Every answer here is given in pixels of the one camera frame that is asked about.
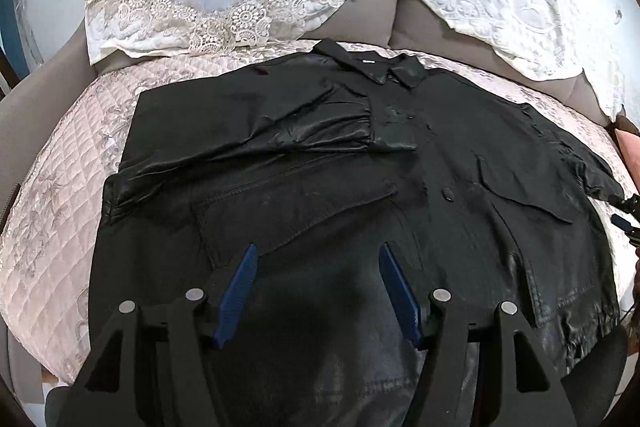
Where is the grey sofa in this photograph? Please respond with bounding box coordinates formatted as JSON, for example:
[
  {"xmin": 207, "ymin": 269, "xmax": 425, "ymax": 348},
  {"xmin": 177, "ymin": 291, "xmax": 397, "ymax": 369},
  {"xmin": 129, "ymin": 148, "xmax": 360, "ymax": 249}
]
[{"xmin": 0, "ymin": 0, "xmax": 621, "ymax": 408}]

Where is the teal striped cloth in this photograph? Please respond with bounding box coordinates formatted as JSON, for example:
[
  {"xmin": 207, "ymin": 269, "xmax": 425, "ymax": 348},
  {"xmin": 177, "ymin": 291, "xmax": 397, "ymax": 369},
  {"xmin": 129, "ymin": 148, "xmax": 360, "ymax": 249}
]
[{"xmin": 0, "ymin": 0, "xmax": 23, "ymax": 92}]

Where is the person's dark clothing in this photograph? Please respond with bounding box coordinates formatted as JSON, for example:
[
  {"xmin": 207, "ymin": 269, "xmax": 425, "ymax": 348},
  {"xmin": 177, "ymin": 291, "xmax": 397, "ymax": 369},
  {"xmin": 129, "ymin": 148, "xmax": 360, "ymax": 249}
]
[{"xmin": 562, "ymin": 324, "xmax": 632, "ymax": 427}]

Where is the pink quilted bedspread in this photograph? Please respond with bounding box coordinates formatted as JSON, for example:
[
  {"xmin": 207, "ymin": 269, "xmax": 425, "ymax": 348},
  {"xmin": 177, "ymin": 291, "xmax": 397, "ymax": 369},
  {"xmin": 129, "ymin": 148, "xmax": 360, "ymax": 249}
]
[{"xmin": 0, "ymin": 42, "xmax": 640, "ymax": 388}]

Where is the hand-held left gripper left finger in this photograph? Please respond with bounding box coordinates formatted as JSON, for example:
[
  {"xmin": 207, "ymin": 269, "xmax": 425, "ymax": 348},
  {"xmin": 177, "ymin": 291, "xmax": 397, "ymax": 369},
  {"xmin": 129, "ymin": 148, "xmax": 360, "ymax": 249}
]
[{"xmin": 55, "ymin": 243, "xmax": 259, "ymax": 427}]

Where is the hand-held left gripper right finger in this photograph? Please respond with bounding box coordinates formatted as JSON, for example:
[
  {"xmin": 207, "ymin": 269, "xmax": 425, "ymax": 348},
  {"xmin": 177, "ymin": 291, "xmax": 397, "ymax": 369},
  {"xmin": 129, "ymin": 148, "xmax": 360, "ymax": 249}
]
[{"xmin": 378, "ymin": 243, "xmax": 583, "ymax": 427}]

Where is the black jacket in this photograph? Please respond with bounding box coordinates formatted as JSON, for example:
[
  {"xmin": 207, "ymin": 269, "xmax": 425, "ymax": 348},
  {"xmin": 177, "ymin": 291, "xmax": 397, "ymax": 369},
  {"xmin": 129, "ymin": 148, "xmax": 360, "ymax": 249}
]
[{"xmin": 87, "ymin": 38, "xmax": 626, "ymax": 427}]

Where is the pink cushion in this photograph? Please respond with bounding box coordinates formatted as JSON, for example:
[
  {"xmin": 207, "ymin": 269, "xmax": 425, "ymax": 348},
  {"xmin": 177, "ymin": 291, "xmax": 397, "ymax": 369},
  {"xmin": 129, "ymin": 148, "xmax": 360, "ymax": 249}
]
[{"xmin": 614, "ymin": 127, "xmax": 640, "ymax": 172}]

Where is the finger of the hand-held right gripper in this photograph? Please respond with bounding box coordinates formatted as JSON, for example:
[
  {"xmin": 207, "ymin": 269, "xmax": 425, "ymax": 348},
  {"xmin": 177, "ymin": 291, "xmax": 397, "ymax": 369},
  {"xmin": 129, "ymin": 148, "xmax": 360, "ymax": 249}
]
[
  {"xmin": 612, "ymin": 193, "xmax": 640, "ymax": 214},
  {"xmin": 611, "ymin": 214, "xmax": 640, "ymax": 249}
]

